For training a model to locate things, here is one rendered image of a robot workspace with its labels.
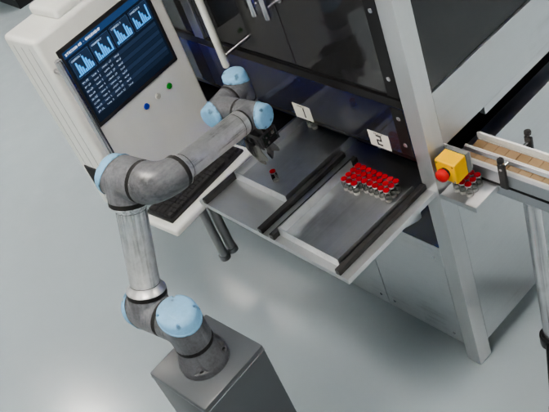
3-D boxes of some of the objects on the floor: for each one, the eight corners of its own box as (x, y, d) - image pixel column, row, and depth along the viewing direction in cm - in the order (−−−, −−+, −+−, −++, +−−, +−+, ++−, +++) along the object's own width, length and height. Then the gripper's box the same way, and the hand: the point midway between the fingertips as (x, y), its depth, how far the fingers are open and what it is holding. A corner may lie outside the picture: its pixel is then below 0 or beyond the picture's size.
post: (478, 345, 312) (333, -245, 177) (491, 352, 308) (354, -246, 173) (467, 357, 309) (313, -231, 175) (480, 364, 305) (333, -232, 171)
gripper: (247, 126, 251) (270, 177, 264) (272, 105, 254) (292, 156, 268) (230, 118, 256) (253, 169, 270) (254, 98, 260) (275, 149, 274)
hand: (265, 157), depth 270 cm, fingers closed
